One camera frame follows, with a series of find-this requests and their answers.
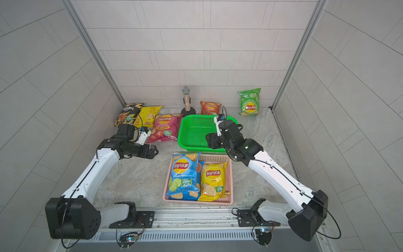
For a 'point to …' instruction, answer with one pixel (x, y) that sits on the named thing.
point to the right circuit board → (264, 235)
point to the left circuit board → (127, 239)
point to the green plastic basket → (192, 129)
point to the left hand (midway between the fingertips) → (153, 147)
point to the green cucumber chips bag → (250, 102)
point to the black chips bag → (128, 115)
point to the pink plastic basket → (208, 159)
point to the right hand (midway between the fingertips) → (209, 136)
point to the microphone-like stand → (187, 110)
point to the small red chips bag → (208, 108)
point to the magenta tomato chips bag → (166, 128)
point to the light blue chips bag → (184, 181)
